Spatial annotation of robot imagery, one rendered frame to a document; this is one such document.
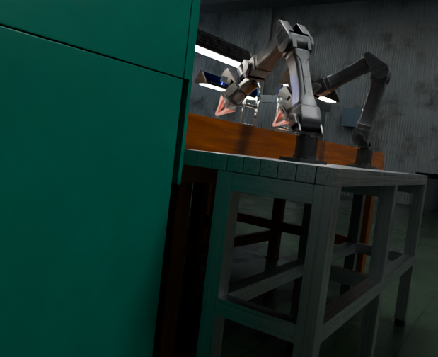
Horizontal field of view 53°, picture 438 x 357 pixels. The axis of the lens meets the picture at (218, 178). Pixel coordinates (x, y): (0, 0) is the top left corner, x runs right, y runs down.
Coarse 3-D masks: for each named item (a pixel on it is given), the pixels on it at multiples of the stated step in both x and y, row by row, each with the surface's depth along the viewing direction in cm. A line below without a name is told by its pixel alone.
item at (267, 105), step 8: (264, 96) 849; (272, 96) 839; (264, 104) 851; (272, 104) 841; (320, 104) 833; (328, 104) 869; (248, 112) 870; (264, 112) 851; (272, 112) 841; (248, 120) 870; (264, 120) 851; (272, 120) 841; (280, 120) 832; (272, 128) 841
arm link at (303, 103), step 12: (300, 36) 135; (300, 48) 135; (288, 60) 135; (300, 60) 132; (300, 72) 130; (300, 84) 129; (300, 96) 128; (312, 96) 129; (300, 108) 125; (312, 108) 127; (300, 120) 125; (312, 120) 126
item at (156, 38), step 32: (0, 0) 71; (32, 0) 75; (64, 0) 80; (96, 0) 85; (128, 0) 91; (160, 0) 98; (192, 0) 106; (32, 32) 76; (64, 32) 81; (96, 32) 86; (128, 32) 92; (160, 32) 100; (192, 32) 108; (160, 64) 101; (192, 64) 109
